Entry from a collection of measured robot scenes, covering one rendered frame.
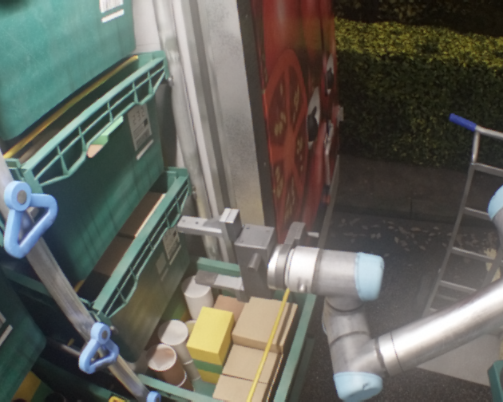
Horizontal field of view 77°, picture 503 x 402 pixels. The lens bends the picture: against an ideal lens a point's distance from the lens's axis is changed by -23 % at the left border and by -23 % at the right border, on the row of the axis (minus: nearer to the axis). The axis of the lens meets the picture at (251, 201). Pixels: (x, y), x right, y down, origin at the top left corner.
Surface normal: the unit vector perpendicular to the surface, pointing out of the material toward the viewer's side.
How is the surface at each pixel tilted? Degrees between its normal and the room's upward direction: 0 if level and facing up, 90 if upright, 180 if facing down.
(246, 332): 3
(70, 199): 94
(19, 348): 98
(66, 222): 96
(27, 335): 98
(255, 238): 0
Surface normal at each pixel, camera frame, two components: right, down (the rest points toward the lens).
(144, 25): -0.30, 0.62
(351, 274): -0.27, -0.25
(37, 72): 0.95, 0.11
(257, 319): -0.07, -0.77
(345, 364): -0.70, -0.55
